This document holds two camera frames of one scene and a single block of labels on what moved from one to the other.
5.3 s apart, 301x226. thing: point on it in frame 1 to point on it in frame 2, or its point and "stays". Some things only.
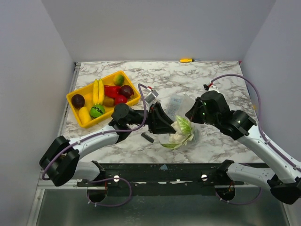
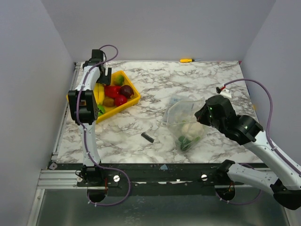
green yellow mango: [118, 80] stays
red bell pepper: [111, 91] stays
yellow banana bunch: [98, 92] stays
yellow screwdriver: [188, 60] stays
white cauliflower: [182, 135] to [194, 129]
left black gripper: [158, 126] to [106, 79]
